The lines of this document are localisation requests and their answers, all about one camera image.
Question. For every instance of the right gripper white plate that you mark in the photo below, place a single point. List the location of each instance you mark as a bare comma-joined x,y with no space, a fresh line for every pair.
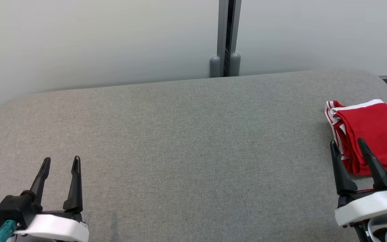
364,206

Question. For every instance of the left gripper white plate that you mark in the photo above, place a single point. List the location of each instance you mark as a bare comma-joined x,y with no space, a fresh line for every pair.
55,228

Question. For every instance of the grey metal partition post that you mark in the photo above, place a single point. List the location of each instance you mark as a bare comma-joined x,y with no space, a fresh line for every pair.
223,33

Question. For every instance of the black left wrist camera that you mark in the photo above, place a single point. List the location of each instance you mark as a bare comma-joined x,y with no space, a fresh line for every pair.
15,208

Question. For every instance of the red shorts with white hem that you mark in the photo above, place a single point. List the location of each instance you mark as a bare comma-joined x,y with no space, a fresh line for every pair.
364,124

